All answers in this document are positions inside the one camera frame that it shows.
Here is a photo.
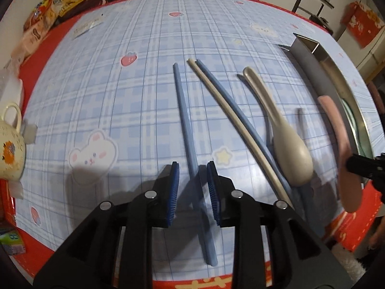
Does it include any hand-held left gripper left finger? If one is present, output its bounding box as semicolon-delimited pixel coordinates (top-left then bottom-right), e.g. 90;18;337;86
32;161;180;289

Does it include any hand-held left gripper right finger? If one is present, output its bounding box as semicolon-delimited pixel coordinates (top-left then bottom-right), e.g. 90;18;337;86
206;160;354;289

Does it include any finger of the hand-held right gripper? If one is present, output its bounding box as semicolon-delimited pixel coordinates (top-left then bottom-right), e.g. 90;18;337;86
345;153;378;177

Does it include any green spoon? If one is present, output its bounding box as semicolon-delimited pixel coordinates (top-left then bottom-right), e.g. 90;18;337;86
341;98;372;160

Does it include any pink spoon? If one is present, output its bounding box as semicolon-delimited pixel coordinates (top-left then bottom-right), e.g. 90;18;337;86
317;95;363;214

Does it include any blue chopstick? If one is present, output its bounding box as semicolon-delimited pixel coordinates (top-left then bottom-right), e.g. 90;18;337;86
173;63;218;266
195;59;294;200

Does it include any beige spoon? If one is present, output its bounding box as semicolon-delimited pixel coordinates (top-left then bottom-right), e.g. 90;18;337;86
243;66;314;186

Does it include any beige chopstick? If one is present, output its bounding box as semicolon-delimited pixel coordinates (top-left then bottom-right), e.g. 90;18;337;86
187;58;294;209

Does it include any steel utensil holder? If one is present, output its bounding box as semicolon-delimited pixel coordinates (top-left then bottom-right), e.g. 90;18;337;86
278;33;377;185

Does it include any pink round stool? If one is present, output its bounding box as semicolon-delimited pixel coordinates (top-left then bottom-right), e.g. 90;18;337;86
368;82;385;121

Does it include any white fluffy rug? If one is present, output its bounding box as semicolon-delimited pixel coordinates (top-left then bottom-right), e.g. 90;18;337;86
326;242;369;283

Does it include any blue plaid tablecloth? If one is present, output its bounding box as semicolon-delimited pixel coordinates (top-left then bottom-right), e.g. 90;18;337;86
15;0;379;282

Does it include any white cabinet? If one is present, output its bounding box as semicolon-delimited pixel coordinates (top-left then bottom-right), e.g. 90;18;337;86
355;28;385;82

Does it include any red gift box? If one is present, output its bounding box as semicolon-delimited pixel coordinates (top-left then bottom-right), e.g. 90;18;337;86
341;1;385;49

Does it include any black appliance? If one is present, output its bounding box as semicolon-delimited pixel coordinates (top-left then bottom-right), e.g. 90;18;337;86
310;13;333;36

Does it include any white paper tag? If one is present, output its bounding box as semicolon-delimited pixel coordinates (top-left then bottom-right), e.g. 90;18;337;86
20;120;37;143

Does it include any cream cup with yellow rim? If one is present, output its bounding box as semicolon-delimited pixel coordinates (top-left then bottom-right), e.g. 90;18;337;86
0;102;27;182

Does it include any red packet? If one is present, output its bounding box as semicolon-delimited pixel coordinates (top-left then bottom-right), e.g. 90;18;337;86
0;181;16;227

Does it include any green box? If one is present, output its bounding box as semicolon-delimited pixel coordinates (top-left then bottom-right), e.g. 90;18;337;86
0;227;26;257

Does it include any black metal stand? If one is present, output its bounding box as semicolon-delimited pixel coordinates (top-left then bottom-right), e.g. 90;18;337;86
291;0;327;17

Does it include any white paper card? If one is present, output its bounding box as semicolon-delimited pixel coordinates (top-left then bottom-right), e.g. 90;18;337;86
74;18;105;39

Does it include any clear plastic food container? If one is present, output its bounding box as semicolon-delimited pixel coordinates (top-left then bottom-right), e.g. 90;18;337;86
0;66;25;104

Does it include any peach snack bag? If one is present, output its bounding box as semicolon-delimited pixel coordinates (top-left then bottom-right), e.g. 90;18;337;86
11;15;58;64

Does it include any orange snack bag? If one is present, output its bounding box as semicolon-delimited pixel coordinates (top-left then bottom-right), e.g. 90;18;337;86
24;0;61;31

